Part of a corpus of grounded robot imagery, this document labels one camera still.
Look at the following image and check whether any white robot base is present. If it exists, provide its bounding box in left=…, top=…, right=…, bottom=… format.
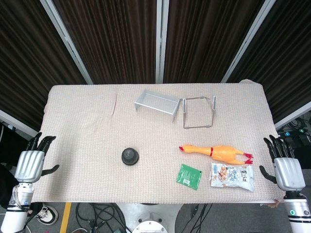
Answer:
left=116, top=202, right=183, bottom=233

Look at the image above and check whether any dark brown curtain panel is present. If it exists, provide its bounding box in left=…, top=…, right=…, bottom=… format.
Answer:
left=164, top=0, right=265, bottom=83
left=228, top=0, right=311, bottom=122
left=0, top=0, right=86, bottom=132
left=53, top=0, right=158, bottom=84

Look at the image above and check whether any silver mesh shelf riser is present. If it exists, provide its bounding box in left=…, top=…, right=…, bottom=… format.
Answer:
left=134, top=89, right=180, bottom=124

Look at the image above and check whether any black floor cable bundle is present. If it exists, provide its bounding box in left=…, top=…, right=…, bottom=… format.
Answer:
left=75, top=203, right=128, bottom=233

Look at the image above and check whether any beige waffle tablecloth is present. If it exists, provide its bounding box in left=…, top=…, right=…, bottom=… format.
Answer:
left=25, top=79, right=285, bottom=204

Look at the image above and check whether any grey aluminium partition post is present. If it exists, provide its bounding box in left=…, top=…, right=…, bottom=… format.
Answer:
left=155, top=0, right=170, bottom=83
left=221, top=0, right=277, bottom=83
left=40, top=0, right=94, bottom=85

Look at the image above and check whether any black dome-shaped object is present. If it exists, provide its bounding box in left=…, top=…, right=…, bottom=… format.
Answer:
left=121, top=147, right=139, bottom=164

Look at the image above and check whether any black white sneaker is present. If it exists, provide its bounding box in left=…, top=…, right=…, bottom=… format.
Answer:
left=35, top=205, right=59, bottom=226

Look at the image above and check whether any grey aluminium partition rail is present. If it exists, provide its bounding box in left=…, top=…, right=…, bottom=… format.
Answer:
left=274, top=100, right=311, bottom=131
left=0, top=109, right=39, bottom=139

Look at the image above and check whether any black electronics with cables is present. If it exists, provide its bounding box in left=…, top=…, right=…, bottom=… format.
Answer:
left=276, top=116, right=311, bottom=168

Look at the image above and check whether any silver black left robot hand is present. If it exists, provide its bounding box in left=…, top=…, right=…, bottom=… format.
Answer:
left=14, top=132, right=60, bottom=183

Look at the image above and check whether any white blue snack bag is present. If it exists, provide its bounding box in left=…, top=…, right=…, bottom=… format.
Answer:
left=209, top=162, right=255, bottom=192

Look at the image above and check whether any green foil packet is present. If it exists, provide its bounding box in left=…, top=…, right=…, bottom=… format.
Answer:
left=175, top=164, right=203, bottom=190

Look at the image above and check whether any yellow rubber chicken toy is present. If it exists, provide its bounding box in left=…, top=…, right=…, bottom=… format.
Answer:
left=179, top=144, right=254, bottom=166

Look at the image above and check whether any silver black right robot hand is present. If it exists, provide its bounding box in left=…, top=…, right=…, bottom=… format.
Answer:
left=259, top=134, right=306, bottom=191

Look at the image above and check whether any metal wire stand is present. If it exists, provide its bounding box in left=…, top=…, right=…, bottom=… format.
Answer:
left=181, top=96, right=217, bottom=129

